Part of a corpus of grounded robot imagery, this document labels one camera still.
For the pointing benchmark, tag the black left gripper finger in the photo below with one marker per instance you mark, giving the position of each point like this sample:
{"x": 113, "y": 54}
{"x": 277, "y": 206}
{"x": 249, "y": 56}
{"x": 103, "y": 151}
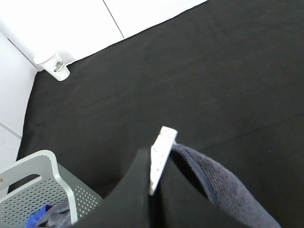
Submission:
{"x": 180, "y": 201}

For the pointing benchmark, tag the dark navy towel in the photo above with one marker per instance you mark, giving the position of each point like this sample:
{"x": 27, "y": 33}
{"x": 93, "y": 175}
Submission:
{"x": 221, "y": 186}

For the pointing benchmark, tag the grey cloth in basket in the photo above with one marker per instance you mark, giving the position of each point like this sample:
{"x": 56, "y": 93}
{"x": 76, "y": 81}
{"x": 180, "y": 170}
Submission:
{"x": 57, "y": 217}

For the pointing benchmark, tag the grey perforated laundry basket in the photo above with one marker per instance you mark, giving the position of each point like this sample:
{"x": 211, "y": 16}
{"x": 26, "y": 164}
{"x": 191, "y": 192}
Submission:
{"x": 53, "y": 185}

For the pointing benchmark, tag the black table cloth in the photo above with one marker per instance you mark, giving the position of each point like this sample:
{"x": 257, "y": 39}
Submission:
{"x": 228, "y": 75}

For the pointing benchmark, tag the blue cloth in basket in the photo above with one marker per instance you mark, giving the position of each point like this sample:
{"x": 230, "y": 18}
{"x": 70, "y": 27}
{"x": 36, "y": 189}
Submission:
{"x": 35, "y": 217}

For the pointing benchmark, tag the white paper cup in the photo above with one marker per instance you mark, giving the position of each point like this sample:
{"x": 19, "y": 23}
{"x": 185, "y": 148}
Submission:
{"x": 53, "y": 64}

